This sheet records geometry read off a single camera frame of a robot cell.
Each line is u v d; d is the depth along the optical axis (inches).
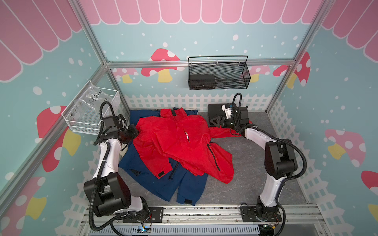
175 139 34.7
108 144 20.6
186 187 32.3
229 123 32.6
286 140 21.0
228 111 33.6
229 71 37.1
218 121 33.0
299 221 29.2
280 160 20.2
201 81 34.2
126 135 28.4
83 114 28.0
